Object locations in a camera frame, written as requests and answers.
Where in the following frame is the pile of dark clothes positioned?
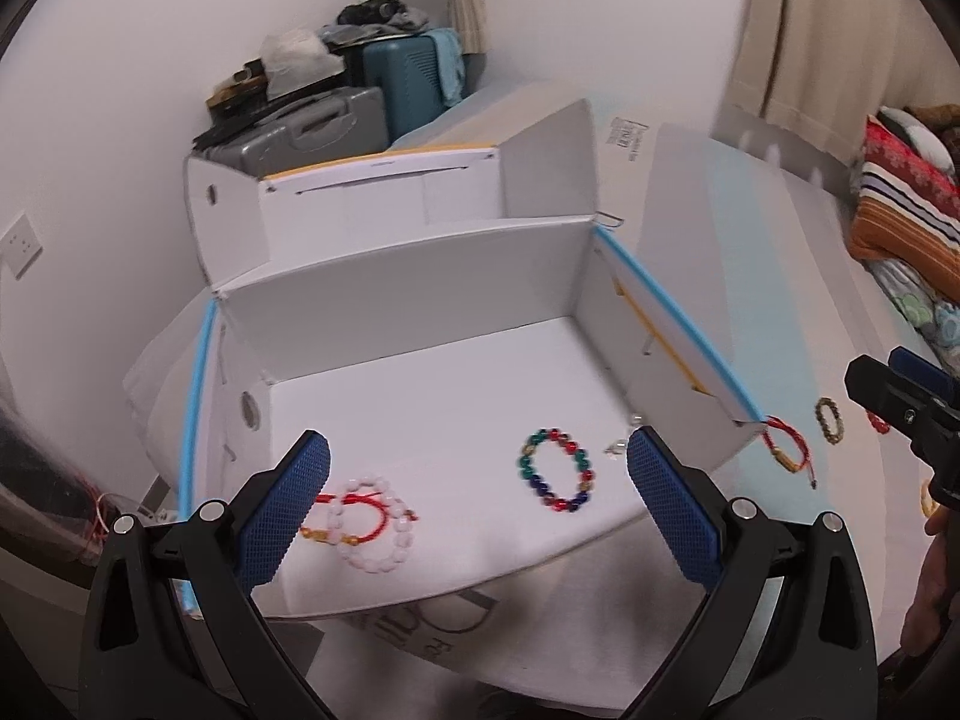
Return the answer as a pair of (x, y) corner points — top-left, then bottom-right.
(322, 0), (430, 44)

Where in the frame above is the grey suitcase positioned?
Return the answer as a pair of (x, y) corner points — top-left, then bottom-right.
(191, 86), (391, 182)

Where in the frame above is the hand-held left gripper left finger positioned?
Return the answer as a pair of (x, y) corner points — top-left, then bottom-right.
(81, 431), (338, 720)

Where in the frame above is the blue suitcase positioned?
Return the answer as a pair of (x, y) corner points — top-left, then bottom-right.
(360, 30), (466, 156)

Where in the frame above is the striped red orange pillow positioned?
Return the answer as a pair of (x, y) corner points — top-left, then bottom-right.
(847, 115), (960, 280)

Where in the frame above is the person's right hand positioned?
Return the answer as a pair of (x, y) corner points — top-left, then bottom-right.
(900, 508), (960, 662)

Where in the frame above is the white cardboard box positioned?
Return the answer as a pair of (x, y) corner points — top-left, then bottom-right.
(124, 96), (770, 622)

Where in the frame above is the floral quilt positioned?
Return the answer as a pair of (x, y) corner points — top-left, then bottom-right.
(862, 259), (960, 377)

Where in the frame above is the red cord bracelet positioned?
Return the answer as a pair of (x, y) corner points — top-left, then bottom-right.
(763, 416), (820, 490)
(298, 487), (421, 550)

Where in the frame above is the white plastic bag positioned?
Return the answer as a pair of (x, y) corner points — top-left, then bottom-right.
(262, 25), (336, 100)

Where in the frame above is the light blue cloth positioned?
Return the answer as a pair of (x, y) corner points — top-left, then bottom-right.
(430, 28), (467, 109)

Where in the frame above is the white wall socket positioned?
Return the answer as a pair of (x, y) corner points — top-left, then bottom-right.
(0, 212), (40, 280)

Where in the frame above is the pink bead bracelet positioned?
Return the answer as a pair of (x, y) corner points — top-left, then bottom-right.
(326, 476), (421, 576)

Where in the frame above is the brown blanket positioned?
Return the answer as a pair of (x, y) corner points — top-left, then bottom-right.
(904, 103), (960, 137)

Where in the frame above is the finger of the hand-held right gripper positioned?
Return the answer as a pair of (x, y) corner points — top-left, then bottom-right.
(844, 356), (947, 460)
(889, 347), (960, 402)

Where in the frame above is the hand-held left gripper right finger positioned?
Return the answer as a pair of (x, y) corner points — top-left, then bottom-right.
(626, 426), (878, 720)

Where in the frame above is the white pearl bracelet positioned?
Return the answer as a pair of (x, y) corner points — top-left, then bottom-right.
(604, 411), (647, 460)

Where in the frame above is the multicolour bead bracelet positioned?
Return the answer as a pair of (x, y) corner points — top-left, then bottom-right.
(516, 427), (595, 515)

